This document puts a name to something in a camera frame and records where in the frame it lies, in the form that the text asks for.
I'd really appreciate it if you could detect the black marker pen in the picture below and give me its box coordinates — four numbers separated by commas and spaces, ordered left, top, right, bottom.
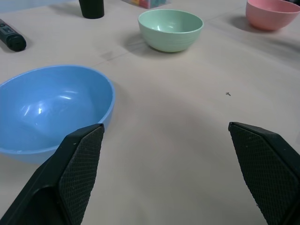
0, 18, 27, 53

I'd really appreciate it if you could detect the pink plastic bowl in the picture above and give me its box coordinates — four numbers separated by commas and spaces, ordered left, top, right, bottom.
245, 0, 300, 31

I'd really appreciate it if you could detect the clear box of coloured items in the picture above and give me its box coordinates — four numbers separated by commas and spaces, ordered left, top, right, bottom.
121, 0, 173, 9

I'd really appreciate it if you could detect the green plastic bowl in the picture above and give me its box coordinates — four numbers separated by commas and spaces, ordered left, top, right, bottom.
137, 9, 204, 53

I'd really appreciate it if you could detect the black cup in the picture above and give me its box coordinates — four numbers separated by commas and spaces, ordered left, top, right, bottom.
78, 0, 105, 19

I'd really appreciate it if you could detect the blue plastic bowl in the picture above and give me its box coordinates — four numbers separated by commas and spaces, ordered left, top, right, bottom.
0, 65, 116, 165

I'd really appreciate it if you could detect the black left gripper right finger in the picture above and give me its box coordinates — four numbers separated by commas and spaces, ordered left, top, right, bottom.
228, 121, 300, 225

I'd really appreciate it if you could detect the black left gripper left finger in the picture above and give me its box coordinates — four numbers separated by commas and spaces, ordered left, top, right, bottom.
0, 123, 105, 225

